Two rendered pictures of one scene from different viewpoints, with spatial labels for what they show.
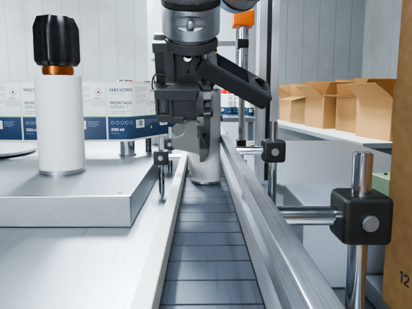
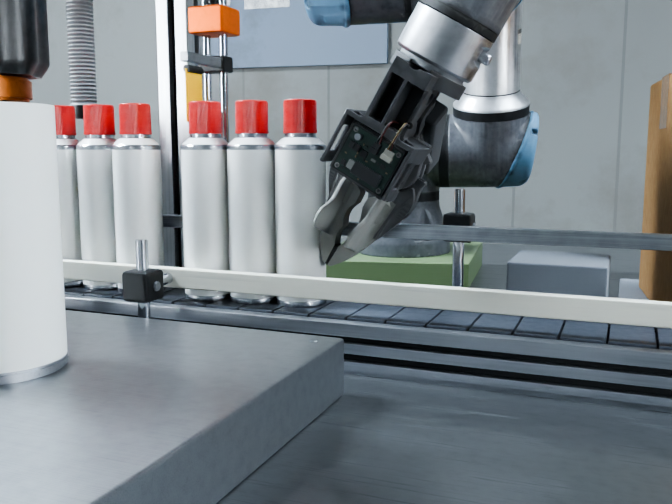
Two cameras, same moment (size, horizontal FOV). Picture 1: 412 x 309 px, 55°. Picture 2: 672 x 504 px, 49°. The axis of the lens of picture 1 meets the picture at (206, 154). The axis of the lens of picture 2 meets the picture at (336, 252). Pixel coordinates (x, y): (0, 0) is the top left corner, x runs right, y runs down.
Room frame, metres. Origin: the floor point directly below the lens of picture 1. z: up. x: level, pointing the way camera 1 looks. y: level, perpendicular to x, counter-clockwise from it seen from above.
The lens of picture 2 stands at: (0.37, 0.67, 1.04)
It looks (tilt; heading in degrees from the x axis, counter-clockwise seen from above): 8 degrees down; 292
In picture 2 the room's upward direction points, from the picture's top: straight up
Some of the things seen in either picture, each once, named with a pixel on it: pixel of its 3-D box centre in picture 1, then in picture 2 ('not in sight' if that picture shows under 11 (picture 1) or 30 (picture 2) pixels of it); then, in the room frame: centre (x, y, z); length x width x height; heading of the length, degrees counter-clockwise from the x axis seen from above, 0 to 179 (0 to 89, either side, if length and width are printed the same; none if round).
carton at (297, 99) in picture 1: (308, 103); not in sight; (3.68, -0.93, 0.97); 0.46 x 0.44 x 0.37; 12
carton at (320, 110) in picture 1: (330, 103); not in sight; (3.22, -1.00, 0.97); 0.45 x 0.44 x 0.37; 99
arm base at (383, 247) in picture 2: not in sight; (403, 220); (0.72, -0.48, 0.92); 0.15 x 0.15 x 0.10
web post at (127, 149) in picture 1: (126, 118); not in sight; (1.00, 0.20, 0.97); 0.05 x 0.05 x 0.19
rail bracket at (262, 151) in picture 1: (257, 181); (454, 269); (0.54, -0.07, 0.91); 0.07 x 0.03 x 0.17; 91
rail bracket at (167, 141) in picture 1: (176, 149); not in sight; (1.04, 0.08, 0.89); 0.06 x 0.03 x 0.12; 91
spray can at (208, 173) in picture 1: (205, 123); (300, 203); (0.68, 0.00, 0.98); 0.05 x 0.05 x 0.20
